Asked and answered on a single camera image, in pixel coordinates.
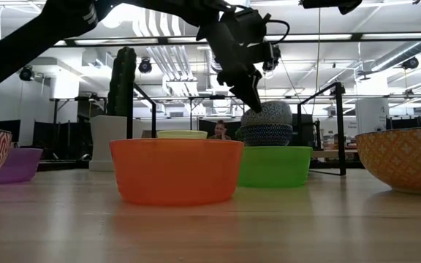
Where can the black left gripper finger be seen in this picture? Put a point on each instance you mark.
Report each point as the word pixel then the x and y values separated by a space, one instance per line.
pixel 256 91
pixel 241 89

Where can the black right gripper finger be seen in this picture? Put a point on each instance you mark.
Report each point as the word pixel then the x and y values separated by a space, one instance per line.
pixel 320 3
pixel 349 6

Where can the salmon-inside pale blue bowl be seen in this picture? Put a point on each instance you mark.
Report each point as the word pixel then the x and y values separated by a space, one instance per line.
pixel 269 113

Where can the yellow plastic bowl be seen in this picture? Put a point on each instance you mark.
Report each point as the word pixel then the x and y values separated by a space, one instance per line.
pixel 181 134

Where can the green plastic bowl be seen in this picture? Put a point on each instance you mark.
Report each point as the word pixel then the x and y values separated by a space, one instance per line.
pixel 274 166

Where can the orange plastic bowl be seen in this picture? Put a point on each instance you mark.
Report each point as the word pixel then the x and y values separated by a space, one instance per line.
pixel 175 171

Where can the purple plastic bowl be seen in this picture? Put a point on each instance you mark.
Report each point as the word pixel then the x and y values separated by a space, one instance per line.
pixel 20 164

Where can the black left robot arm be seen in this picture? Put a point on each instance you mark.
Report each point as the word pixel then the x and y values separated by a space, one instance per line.
pixel 31 40

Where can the black metal wooden board shelf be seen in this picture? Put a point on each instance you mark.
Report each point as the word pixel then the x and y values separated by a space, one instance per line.
pixel 340 128

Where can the black ceiling spotlight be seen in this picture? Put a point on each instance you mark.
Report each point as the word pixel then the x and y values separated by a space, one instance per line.
pixel 26 73
pixel 410 63
pixel 274 58
pixel 145 65

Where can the person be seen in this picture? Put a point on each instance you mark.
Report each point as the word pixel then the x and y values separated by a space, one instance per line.
pixel 219 131

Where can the green cactus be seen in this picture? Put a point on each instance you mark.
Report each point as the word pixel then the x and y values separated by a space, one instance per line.
pixel 122 84

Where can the black office monitor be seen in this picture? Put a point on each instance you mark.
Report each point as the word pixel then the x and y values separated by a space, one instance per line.
pixel 7 131

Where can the black overhead frame beam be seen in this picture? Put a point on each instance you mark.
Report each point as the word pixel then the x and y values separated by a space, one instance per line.
pixel 324 37

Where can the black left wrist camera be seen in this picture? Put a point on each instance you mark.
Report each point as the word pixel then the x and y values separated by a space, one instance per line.
pixel 249 25

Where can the black aluminium table frame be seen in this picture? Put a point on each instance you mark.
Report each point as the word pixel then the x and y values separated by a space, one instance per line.
pixel 64 165

